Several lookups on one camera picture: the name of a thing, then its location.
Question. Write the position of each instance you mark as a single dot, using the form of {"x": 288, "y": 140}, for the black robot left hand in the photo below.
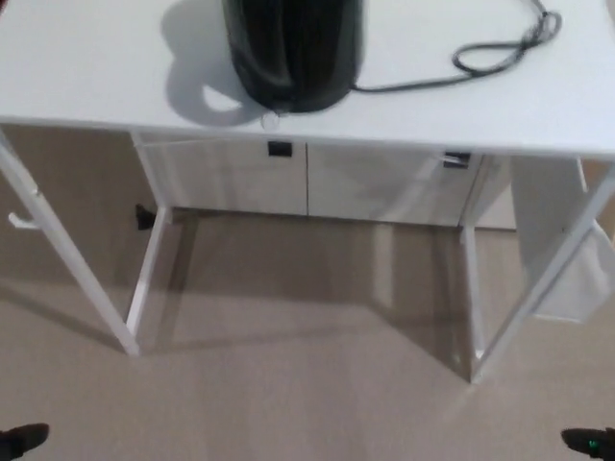
{"x": 24, "y": 439}

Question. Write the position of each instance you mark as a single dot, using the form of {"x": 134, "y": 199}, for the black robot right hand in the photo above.
{"x": 588, "y": 442}

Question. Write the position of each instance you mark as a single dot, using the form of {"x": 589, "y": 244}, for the clear plastic kettle switch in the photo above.
{"x": 271, "y": 121}

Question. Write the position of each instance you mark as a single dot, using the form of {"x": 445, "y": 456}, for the white hanging fabric pocket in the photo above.
{"x": 557, "y": 259}

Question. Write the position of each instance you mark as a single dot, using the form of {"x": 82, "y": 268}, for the white hook on leg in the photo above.
{"x": 19, "y": 220}

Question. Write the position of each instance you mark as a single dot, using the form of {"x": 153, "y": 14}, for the small black floor object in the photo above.
{"x": 143, "y": 218}

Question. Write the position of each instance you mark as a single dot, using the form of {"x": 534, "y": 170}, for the white storage cabinet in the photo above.
{"x": 375, "y": 187}

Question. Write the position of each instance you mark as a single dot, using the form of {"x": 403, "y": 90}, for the black electric kettle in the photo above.
{"x": 293, "y": 53}

